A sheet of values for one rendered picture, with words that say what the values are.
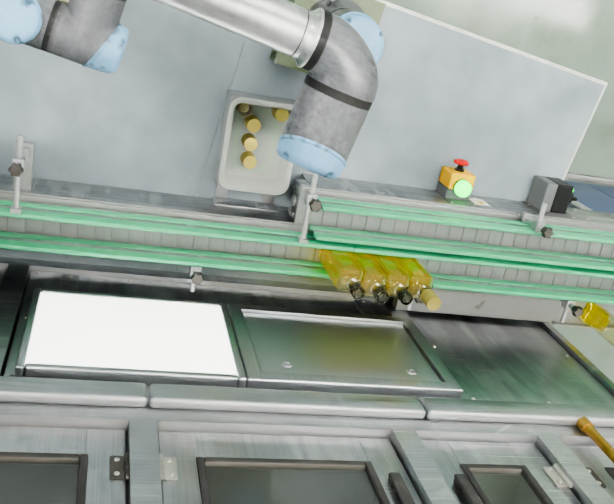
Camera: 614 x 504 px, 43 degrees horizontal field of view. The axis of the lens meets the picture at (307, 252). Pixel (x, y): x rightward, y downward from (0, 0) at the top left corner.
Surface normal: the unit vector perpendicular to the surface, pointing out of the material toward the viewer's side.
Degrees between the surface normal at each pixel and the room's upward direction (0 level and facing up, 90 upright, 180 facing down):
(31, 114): 0
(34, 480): 90
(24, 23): 0
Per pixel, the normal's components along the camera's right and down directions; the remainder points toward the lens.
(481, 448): 0.19, -0.92
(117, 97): 0.22, 0.38
